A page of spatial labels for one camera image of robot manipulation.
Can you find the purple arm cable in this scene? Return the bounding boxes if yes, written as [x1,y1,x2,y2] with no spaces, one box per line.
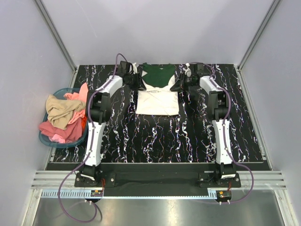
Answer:
[190,62,254,204]
[57,53,130,223]

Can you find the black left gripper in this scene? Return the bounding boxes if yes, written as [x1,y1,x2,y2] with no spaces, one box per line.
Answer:
[126,72,146,91]

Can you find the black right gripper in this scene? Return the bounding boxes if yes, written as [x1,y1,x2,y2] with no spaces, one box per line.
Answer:
[170,73,197,92]

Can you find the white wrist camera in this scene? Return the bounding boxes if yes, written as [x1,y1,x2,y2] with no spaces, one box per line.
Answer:
[132,62,139,74]
[183,63,191,77]

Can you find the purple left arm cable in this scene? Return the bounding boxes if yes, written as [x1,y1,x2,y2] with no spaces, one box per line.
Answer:
[57,53,130,223]

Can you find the right aluminium frame post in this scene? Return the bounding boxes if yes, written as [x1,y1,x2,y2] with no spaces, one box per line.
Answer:
[238,0,282,71]

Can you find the grey slotted cable duct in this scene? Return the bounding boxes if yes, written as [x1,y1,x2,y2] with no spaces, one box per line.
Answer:
[41,189,217,200]

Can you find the left aluminium frame post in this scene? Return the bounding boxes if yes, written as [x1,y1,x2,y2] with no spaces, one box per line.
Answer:
[32,0,78,71]

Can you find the pink t-shirt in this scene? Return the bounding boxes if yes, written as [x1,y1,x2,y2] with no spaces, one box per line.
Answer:
[39,82,92,144]

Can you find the beige t-shirt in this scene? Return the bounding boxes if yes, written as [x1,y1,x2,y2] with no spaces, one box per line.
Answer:
[46,95,86,130]

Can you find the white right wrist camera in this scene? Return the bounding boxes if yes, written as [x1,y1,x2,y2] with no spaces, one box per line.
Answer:
[183,63,191,77]

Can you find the aluminium frame post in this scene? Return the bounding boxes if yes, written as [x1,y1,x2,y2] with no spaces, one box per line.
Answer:
[238,0,282,71]
[32,0,78,71]

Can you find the cream and green t-shirt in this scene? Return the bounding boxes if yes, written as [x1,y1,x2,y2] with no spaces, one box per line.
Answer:
[136,63,179,116]

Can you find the orange garment in basket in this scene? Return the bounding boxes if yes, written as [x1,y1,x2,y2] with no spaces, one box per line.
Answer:
[81,116,87,131]

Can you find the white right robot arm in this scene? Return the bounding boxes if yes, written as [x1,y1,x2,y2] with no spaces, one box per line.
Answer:
[170,63,236,187]

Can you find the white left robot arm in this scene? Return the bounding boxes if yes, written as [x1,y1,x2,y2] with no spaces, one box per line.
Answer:
[80,61,146,186]

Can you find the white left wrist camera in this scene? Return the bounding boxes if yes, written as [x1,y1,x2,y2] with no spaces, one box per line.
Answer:
[132,62,139,74]

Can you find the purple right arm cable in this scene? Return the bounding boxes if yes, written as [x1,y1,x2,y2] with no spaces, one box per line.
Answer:
[190,62,254,204]

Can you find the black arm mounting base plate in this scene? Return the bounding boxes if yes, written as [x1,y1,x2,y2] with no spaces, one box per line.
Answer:
[46,162,271,197]

